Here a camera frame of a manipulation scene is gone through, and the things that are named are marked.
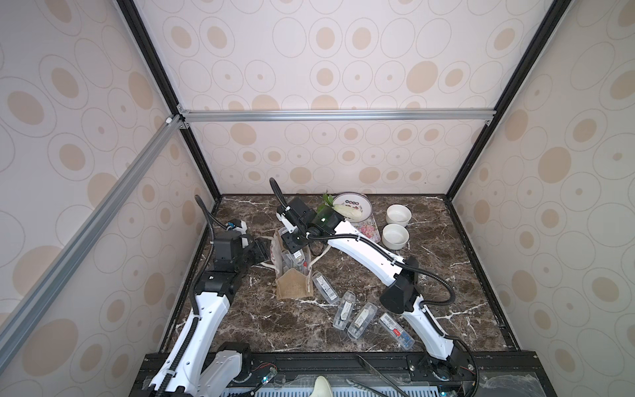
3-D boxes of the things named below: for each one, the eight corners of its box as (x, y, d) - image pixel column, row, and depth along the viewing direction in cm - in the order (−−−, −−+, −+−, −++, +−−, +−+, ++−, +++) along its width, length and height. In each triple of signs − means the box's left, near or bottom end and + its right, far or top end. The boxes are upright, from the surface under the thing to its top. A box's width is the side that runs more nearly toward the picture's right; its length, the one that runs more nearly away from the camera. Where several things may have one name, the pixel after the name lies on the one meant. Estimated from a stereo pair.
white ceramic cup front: (383, 249, 103) (385, 243, 100) (379, 230, 110) (381, 223, 106) (408, 249, 103) (411, 243, 100) (403, 230, 110) (406, 223, 106)
